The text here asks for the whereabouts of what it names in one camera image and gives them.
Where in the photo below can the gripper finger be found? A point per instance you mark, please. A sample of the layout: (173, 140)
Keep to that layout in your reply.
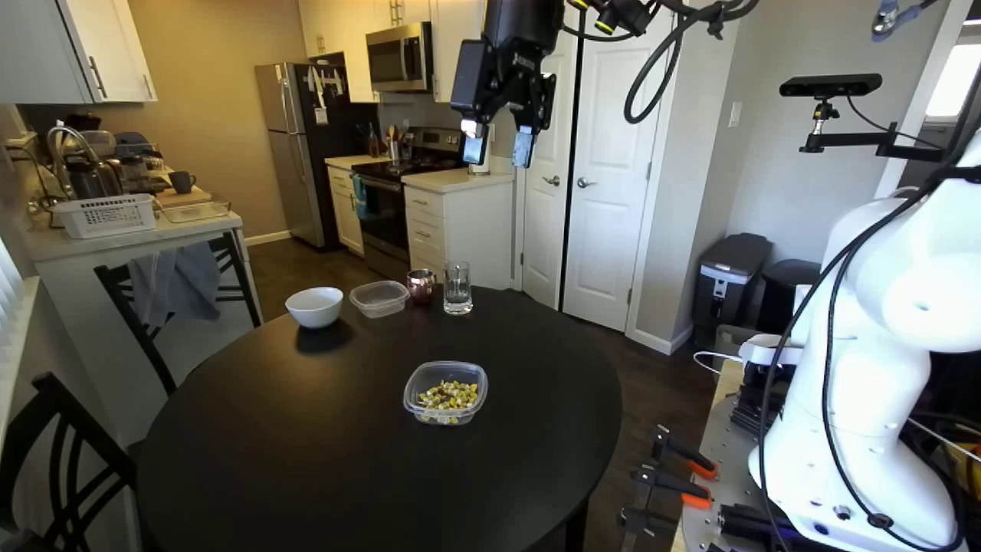
(522, 146)
(472, 143)

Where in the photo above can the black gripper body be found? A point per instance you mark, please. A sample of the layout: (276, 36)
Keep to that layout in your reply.
(502, 70)

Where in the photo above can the clear plastic lunchbox with food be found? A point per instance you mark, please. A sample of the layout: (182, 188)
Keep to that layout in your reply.
(445, 395)

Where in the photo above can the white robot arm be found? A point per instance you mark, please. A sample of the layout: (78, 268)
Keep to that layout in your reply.
(899, 285)

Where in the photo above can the white base cabinet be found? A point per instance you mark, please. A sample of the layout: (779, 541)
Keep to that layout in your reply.
(460, 215)

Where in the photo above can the white double door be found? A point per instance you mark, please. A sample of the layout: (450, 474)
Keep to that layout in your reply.
(586, 184)

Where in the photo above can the black stove oven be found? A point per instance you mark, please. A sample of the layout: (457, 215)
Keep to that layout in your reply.
(380, 191)

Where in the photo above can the stainless steel microwave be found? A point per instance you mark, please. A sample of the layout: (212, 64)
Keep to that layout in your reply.
(398, 60)

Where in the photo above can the small dark red jar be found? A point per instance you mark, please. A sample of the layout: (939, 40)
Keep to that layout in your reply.
(422, 285)

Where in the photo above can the clear drinking glass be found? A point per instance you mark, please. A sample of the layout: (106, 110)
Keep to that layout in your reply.
(457, 291)

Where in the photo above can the stainless steel refrigerator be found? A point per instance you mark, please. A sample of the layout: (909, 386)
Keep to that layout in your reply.
(308, 118)

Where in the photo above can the white bowl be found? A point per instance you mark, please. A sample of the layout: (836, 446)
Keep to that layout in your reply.
(318, 308)

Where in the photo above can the black trash bin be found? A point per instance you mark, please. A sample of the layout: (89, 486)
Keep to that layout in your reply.
(725, 280)

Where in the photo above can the round black table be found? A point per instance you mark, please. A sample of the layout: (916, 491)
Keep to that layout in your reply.
(299, 442)

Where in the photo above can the grey cloth on stool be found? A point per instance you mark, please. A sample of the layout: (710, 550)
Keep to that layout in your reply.
(177, 283)

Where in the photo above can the white basket on counter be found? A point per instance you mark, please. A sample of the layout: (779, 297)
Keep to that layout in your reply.
(106, 215)

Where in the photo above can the black bar stool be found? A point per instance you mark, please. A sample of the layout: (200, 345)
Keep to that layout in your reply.
(231, 291)

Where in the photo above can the kitchen counter with clutter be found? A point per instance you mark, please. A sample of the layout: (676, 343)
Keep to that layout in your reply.
(31, 188)

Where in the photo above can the white upper cabinet left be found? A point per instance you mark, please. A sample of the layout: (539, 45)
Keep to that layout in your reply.
(70, 54)

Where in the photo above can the black chair near left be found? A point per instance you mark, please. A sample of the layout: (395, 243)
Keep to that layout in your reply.
(85, 470)

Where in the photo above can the black camera on mount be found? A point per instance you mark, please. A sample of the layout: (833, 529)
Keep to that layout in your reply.
(882, 140)

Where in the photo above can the orange handled clamp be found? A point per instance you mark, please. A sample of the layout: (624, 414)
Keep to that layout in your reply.
(668, 446)
(648, 481)

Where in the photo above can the orange handled clamp lower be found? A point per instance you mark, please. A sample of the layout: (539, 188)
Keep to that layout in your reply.
(648, 481)

